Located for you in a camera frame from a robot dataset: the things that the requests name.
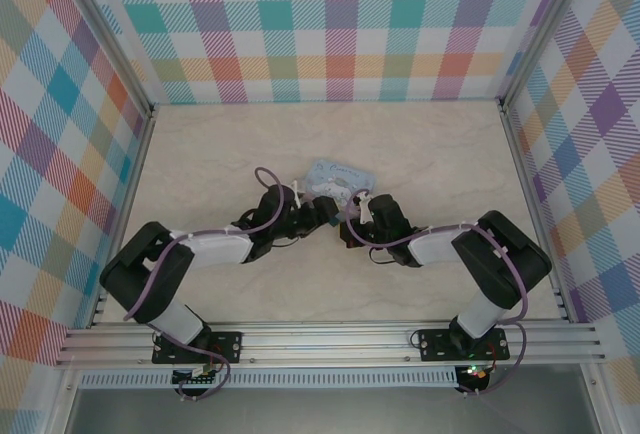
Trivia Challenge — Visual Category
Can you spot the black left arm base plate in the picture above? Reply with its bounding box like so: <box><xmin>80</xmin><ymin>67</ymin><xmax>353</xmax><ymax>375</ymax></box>
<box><xmin>151</xmin><ymin>331</ymin><xmax>244</xmax><ymax>366</ymax></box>

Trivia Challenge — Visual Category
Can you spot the light blue cartoon tin box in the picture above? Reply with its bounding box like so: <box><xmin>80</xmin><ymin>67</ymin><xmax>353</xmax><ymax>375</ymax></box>
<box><xmin>301</xmin><ymin>157</ymin><xmax>378</xmax><ymax>208</ymax></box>

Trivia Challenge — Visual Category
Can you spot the white slotted cable duct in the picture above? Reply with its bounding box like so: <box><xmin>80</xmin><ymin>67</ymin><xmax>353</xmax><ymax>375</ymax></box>
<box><xmin>79</xmin><ymin>365</ymin><xmax>459</xmax><ymax>389</ymax></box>

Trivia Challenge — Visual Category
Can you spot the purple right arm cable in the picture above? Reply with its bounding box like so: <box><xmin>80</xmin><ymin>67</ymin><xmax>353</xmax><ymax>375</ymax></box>
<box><xmin>346</xmin><ymin>192</ymin><xmax>533</xmax><ymax>398</ymax></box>

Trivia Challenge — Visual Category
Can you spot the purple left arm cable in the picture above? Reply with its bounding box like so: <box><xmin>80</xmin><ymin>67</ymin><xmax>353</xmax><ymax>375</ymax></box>
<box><xmin>121</xmin><ymin>166</ymin><xmax>302</xmax><ymax>402</ymax></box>

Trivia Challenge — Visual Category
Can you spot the aluminium mounting rail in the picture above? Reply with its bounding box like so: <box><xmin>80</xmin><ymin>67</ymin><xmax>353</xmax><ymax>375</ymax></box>
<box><xmin>54</xmin><ymin>320</ymin><xmax>607</xmax><ymax>369</ymax></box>

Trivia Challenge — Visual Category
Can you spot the aluminium side rail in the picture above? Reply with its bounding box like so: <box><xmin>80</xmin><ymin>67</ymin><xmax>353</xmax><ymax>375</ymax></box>
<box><xmin>88</xmin><ymin>112</ymin><xmax>157</xmax><ymax>329</ymax></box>
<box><xmin>498</xmin><ymin>102</ymin><xmax>575</xmax><ymax>324</ymax></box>

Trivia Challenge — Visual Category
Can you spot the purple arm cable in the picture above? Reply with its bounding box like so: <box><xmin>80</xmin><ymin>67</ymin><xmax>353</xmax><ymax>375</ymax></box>
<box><xmin>346</xmin><ymin>192</ymin><xmax>533</xmax><ymax>398</ymax></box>
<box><xmin>121</xmin><ymin>166</ymin><xmax>302</xmax><ymax>402</ymax></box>

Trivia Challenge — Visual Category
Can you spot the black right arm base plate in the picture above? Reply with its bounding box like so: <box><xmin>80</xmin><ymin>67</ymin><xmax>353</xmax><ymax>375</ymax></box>
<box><xmin>416</xmin><ymin>327</ymin><xmax>511</xmax><ymax>362</ymax></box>

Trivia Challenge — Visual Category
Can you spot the aluminium frame post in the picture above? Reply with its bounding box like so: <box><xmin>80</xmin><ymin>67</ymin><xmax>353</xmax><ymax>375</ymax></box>
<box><xmin>48</xmin><ymin>0</ymin><xmax>157</xmax><ymax>119</ymax></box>
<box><xmin>498</xmin><ymin>0</ymin><xmax>597</xmax><ymax>111</ymax></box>

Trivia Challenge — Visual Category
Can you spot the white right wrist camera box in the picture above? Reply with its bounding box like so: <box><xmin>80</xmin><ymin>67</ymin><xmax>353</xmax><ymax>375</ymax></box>
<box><xmin>356</xmin><ymin>192</ymin><xmax>375</xmax><ymax>224</ymax></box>

